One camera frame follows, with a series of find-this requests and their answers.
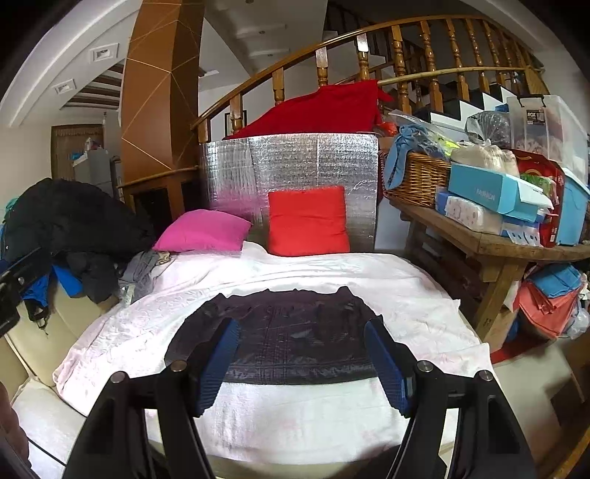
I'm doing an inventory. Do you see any pink folded cloth stack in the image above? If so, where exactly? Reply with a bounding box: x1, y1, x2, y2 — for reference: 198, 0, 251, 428
514, 263, 589, 339

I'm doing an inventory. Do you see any red snack bag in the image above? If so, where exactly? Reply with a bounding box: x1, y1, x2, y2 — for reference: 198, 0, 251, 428
512, 149, 565, 248

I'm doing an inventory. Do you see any grey folded garment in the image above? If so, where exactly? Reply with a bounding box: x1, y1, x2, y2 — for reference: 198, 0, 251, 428
117, 249, 172, 306

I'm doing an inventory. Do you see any black coat pile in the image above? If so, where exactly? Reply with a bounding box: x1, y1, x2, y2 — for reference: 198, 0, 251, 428
2, 179, 156, 303

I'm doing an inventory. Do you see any pink pillow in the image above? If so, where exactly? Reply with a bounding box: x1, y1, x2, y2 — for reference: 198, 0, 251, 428
153, 210, 251, 252

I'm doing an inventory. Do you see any teal cardboard box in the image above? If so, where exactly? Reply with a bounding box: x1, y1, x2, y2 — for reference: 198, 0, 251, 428
448, 162, 553, 223

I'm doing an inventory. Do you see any cream leather sofa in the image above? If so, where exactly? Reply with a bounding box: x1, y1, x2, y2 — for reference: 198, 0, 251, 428
1, 284, 118, 399

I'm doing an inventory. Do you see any white tissue pack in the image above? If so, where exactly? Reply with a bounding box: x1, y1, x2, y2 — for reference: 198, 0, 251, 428
435, 190, 542, 247

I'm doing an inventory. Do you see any red cloth on railing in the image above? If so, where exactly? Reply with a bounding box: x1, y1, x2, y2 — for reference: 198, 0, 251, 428
226, 79, 394, 140

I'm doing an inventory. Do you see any silver foil insulation board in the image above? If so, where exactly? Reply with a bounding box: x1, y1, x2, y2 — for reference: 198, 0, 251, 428
200, 133, 379, 252

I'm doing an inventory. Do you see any red cushion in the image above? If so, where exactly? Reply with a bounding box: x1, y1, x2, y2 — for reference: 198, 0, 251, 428
268, 186, 350, 258

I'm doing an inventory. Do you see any blue cloth in basket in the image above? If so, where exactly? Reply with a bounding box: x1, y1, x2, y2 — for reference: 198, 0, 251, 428
383, 124, 446, 190

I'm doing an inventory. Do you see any wooden side table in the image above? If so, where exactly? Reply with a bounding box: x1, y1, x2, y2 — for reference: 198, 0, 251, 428
390, 200, 589, 352

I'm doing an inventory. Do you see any brown wooden pillar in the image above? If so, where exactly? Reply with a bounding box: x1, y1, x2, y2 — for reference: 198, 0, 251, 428
121, 1, 205, 220

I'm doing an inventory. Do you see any wooden stair railing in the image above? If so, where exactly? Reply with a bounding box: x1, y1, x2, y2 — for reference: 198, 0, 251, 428
191, 15, 549, 144

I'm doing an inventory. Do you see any wicker basket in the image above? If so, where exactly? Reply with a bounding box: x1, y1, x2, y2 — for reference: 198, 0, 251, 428
382, 152, 451, 209

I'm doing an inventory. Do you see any light blue plastic bin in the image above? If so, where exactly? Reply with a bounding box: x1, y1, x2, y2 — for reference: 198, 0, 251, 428
556, 168, 589, 247

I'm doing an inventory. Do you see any black quilted jacket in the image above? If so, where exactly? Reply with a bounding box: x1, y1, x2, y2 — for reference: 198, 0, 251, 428
164, 286, 377, 385

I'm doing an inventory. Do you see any blue jacket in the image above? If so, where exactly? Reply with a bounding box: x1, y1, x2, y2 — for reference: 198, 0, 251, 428
21, 265, 84, 329

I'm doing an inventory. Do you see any white embossed bed blanket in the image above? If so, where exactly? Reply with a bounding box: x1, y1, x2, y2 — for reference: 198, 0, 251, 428
11, 239, 497, 479

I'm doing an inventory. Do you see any clear plastic storage bin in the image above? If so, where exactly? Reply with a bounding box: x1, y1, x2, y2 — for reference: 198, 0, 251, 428
507, 95, 588, 185

